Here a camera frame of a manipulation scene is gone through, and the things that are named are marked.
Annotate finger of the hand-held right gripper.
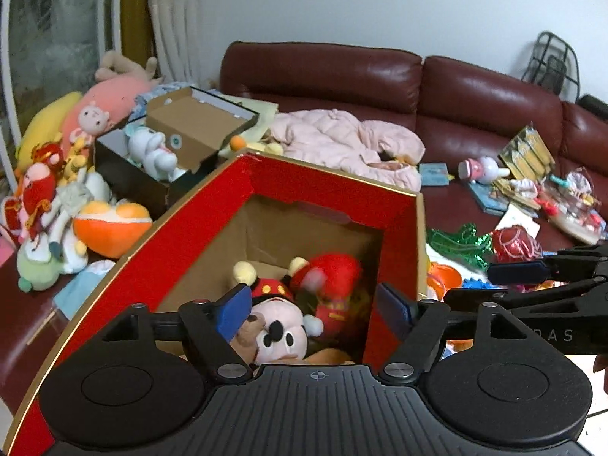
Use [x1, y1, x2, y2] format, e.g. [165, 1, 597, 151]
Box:
[487, 242, 608, 288]
[444, 279, 608, 322]

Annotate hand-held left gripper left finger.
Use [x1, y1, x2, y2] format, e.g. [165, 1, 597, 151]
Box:
[102, 284, 254, 384]

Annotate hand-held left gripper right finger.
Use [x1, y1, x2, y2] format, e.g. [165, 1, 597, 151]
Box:
[377, 282, 530, 385]

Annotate red plush doll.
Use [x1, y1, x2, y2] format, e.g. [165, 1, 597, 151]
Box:
[290, 253, 364, 343]

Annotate red cardboard box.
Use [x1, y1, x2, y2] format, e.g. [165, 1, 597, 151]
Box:
[9, 149, 428, 456]

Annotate red foil balloon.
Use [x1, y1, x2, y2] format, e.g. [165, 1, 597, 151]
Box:
[489, 225, 543, 262]

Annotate mouse plush red shorts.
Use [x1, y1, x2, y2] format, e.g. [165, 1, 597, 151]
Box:
[231, 256, 325, 362]

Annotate white card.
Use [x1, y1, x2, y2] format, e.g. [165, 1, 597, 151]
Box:
[495, 202, 540, 238]

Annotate orange plastic toy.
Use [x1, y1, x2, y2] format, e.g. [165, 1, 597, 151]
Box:
[427, 263, 464, 301]

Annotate green foil decoration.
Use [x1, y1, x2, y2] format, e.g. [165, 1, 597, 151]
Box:
[427, 223, 495, 271]

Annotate blue picture book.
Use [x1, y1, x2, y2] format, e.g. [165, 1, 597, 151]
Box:
[468, 180, 511, 217]

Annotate clear bag of toys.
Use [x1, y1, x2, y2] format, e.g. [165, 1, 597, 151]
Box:
[537, 167, 608, 245]

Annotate pink white doll toy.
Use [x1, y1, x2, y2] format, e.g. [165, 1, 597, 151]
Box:
[458, 156, 511, 185]

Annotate stack of gold packets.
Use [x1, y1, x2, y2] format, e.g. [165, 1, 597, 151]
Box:
[498, 126, 556, 182]

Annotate teal booklet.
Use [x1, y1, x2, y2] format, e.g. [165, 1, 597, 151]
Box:
[418, 162, 450, 186]

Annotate orange white round plush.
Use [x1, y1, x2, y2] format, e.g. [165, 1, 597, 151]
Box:
[73, 199, 154, 260]

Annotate light blue cloth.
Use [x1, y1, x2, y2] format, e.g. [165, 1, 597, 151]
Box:
[52, 259, 117, 321]

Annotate yellow orange duck plush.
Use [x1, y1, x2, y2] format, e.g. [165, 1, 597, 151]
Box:
[228, 135, 286, 155]

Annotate white animal plush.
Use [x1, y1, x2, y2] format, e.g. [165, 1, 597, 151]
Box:
[126, 126, 184, 182]

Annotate black shoe box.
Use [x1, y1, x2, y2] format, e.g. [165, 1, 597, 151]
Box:
[93, 86, 261, 210]

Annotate black object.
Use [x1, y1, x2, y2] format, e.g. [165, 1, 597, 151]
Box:
[577, 95, 608, 120]

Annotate dark red leather sofa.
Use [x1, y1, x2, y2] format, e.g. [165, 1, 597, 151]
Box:
[0, 40, 608, 390]

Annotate pink padded jacket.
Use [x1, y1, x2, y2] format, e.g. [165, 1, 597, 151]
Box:
[268, 108, 426, 191]

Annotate white green plush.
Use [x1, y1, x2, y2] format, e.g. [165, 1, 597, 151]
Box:
[16, 235, 89, 293]

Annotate grey white plush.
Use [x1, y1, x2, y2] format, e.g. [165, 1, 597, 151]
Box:
[47, 168, 112, 257]

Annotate pale yellow sheet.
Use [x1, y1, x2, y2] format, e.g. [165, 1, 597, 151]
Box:
[216, 95, 279, 157]

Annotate yellow spotted plush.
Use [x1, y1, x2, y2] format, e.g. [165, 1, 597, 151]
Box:
[62, 138, 96, 176]

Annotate red costume doll plush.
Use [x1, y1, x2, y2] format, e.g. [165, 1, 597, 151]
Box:
[2, 145, 65, 243]

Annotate blue patterned fabric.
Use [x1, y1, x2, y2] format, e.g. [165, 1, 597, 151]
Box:
[133, 83, 191, 105]

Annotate small pink bear plush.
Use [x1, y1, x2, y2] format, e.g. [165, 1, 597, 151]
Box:
[70, 102, 111, 146]

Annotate large pink peach plush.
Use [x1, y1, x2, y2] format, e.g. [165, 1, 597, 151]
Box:
[59, 76, 162, 153]

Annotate yellow banana plush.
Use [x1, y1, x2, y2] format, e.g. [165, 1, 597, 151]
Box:
[16, 91, 84, 172]

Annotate beige long-eared plush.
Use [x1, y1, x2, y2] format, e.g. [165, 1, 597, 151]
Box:
[95, 50, 165, 84]

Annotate white curtain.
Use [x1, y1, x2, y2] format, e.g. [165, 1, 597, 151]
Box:
[145, 0, 212, 89]

